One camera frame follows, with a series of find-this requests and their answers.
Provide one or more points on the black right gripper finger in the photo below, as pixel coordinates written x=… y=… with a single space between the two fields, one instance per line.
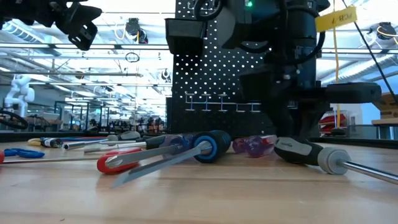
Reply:
x=280 y=118
x=354 y=92

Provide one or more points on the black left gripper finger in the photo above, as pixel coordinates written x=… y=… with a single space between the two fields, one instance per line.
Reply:
x=92 y=34

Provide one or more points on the large blue black screwdriver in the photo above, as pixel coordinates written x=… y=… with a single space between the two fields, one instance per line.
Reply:
x=217 y=143

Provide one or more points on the grey black nut driver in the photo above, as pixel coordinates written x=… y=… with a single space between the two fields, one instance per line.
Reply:
x=129 y=135

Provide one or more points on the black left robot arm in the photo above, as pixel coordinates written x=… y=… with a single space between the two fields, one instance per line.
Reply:
x=25 y=12

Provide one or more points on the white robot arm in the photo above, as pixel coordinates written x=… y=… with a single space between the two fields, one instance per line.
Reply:
x=20 y=93

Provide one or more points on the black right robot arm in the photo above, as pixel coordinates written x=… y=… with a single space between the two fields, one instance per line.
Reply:
x=298 y=31

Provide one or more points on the black metal peg board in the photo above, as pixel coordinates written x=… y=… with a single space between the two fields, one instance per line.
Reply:
x=211 y=77

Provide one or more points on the cardboard box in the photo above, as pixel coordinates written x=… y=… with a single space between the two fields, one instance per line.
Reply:
x=387 y=104

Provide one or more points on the red storage bins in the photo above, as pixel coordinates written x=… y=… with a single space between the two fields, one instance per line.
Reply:
x=331 y=119

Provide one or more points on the yellow tape tag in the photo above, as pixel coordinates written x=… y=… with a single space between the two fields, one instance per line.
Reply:
x=335 y=18

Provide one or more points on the black plastic bin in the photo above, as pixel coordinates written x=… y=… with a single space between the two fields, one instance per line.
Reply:
x=185 y=34

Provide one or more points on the black hoop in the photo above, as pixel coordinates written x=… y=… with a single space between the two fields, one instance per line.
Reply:
x=26 y=124

